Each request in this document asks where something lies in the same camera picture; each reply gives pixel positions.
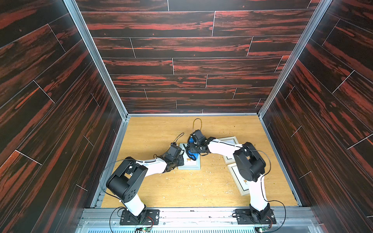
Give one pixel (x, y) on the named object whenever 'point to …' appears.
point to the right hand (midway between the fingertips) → (195, 146)
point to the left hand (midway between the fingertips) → (183, 160)
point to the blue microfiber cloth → (193, 155)
